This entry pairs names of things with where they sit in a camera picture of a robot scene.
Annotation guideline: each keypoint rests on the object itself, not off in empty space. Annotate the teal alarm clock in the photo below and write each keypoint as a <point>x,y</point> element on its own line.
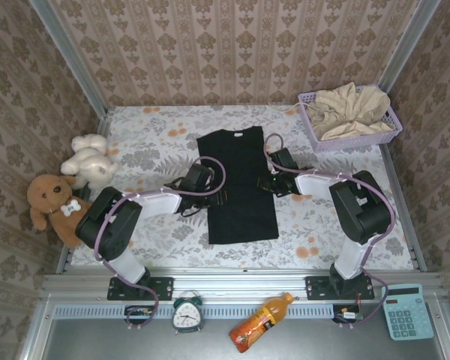
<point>187,313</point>

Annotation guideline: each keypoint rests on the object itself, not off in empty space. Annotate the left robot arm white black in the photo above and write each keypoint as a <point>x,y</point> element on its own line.
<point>108,221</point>

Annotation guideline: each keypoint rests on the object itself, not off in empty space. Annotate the white plush toy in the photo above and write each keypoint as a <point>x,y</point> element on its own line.
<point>90,161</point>

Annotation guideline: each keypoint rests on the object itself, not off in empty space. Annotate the brown plush dog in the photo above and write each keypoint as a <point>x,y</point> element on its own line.
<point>48,195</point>

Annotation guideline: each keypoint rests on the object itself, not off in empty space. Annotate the purple plastic basket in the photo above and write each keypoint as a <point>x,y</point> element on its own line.
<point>360,143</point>

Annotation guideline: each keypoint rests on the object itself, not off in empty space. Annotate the light blue calculator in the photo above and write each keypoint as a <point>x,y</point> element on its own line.
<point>407,313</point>

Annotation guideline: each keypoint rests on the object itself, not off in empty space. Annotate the aluminium mounting rail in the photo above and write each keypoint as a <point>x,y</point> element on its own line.
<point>228,285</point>

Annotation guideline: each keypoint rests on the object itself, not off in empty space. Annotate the floral tablecloth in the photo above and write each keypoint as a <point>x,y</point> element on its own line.
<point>153,131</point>

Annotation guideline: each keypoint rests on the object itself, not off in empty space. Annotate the black t-shirt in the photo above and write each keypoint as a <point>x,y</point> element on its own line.
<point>240,221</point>

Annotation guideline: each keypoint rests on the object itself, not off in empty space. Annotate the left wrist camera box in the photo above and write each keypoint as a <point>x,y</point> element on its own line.
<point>200,174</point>

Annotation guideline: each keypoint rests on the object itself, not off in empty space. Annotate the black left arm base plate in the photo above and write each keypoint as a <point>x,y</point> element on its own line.
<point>161,288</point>

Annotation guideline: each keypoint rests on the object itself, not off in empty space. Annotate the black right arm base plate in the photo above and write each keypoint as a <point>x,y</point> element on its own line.
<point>317,288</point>

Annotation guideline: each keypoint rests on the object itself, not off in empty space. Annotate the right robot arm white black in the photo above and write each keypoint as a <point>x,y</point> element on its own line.
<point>360,213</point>

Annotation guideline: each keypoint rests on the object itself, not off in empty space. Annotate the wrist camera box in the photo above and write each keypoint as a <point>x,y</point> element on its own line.
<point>285,157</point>
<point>200,174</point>

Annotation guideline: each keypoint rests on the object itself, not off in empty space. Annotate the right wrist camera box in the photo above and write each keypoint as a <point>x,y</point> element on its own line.
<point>285,157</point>

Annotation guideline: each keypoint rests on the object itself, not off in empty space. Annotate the aluminium frame post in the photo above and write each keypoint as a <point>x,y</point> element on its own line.
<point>408,45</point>
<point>71,60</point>

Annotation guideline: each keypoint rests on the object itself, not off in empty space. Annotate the small connector board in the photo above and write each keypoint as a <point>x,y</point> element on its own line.
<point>138,313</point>
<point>347,315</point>

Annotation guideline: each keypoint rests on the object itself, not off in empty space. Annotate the orange juice bottle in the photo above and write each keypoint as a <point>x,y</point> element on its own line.
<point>258,324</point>

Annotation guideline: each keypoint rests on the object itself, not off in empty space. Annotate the beige cloth garment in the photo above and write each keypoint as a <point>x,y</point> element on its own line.
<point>348,108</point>

